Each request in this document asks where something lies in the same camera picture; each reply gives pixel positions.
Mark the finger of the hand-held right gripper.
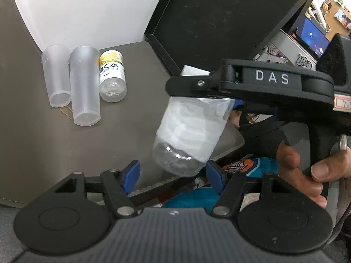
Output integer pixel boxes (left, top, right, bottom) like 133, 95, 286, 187
165, 70, 223, 99
230, 99, 279, 122

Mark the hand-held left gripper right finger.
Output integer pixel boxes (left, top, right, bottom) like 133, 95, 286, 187
206, 160, 305, 218

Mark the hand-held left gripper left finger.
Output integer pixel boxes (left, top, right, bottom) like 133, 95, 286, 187
41, 160, 143, 218

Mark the clear bottle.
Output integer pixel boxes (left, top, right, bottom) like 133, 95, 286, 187
152, 65, 237, 176

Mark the tall frosted plastic cup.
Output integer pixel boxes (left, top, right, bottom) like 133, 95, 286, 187
68, 46, 101, 127

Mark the short frosted plastic cup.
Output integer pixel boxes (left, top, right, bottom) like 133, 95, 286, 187
41, 44, 72, 108

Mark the person's right hand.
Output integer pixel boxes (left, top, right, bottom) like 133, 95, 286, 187
276, 140, 351, 209

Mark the teal and orange cloth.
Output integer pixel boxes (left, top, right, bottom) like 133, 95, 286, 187
160, 156, 281, 211

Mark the white box with stickers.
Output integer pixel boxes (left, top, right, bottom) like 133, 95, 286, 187
253, 30, 319, 71

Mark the computer monitor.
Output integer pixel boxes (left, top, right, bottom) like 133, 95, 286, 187
295, 16, 331, 60

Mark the black shallow tray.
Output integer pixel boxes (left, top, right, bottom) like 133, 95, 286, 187
144, 0, 326, 89

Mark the yellow label drink bottle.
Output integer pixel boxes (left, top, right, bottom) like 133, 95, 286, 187
99, 50, 128, 102

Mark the tan rubber band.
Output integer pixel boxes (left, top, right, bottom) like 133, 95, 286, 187
60, 106, 75, 120

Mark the framed photo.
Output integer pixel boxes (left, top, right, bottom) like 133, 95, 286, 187
334, 9, 351, 30

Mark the grey leather desk mat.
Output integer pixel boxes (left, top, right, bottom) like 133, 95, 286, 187
0, 0, 246, 209

